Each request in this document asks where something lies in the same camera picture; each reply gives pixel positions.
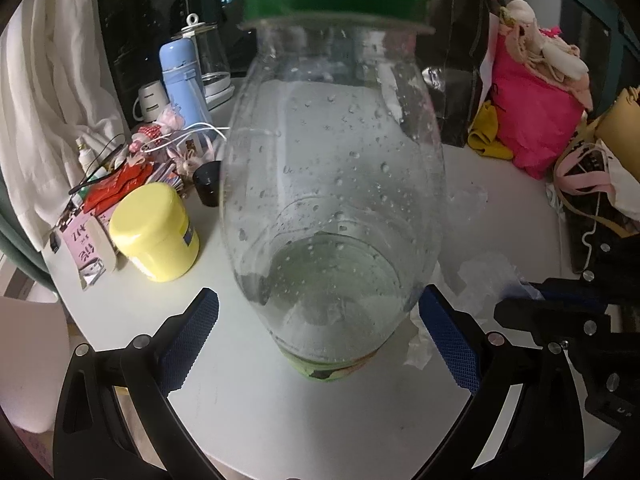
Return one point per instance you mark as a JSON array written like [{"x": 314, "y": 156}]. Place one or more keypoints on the small black cup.
[{"x": 207, "y": 186}]

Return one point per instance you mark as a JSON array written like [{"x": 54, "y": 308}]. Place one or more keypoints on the light blue thermos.
[{"x": 180, "y": 80}]

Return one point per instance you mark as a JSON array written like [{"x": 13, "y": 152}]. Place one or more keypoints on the pink plastic bag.
[{"x": 535, "y": 110}]

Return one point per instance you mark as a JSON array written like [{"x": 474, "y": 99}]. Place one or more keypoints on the black shopping bag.
[{"x": 460, "y": 85}]

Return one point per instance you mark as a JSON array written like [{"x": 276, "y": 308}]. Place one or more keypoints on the glass kettle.
[{"x": 209, "y": 57}]

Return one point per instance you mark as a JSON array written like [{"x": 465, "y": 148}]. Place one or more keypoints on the tan bag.
[{"x": 621, "y": 125}]

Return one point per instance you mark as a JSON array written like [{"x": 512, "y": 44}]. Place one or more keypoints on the yellow cloth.
[{"x": 487, "y": 132}]

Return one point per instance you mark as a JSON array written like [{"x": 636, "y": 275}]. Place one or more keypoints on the red packet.
[{"x": 116, "y": 187}]

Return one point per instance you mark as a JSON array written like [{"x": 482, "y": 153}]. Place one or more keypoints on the cream and pink cloth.
[{"x": 540, "y": 45}]

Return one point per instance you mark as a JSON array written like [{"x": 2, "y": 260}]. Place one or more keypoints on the small white spray bottle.
[{"x": 86, "y": 156}]

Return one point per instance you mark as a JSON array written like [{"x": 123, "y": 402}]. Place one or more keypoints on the pink hair accessory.
[{"x": 192, "y": 158}]

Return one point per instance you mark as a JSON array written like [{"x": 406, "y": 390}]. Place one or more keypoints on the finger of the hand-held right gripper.
[
  {"x": 540, "y": 320},
  {"x": 565, "y": 292}
]

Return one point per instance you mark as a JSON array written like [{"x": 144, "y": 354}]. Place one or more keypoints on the small white cup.
[{"x": 150, "y": 102}]

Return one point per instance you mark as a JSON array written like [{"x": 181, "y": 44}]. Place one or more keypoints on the white chair wooden legs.
[{"x": 30, "y": 360}]

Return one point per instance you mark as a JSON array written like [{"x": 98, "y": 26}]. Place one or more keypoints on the pink plush toy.
[{"x": 169, "y": 117}]

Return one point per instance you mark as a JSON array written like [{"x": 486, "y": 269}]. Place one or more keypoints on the clear plastic bottle green cap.
[{"x": 330, "y": 185}]

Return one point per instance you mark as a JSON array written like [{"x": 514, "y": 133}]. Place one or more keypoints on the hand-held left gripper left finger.
[{"x": 190, "y": 340}]

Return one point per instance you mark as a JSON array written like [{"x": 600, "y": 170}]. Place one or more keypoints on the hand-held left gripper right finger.
[{"x": 450, "y": 340}]

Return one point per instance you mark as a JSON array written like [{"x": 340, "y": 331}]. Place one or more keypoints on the yellow jar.
[{"x": 152, "y": 232}]

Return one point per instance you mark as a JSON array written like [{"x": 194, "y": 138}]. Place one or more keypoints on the white sheer curtain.
[{"x": 50, "y": 85}]

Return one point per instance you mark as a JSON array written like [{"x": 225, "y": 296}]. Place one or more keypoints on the green curtain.
[{"x": 12, "y": 245}]

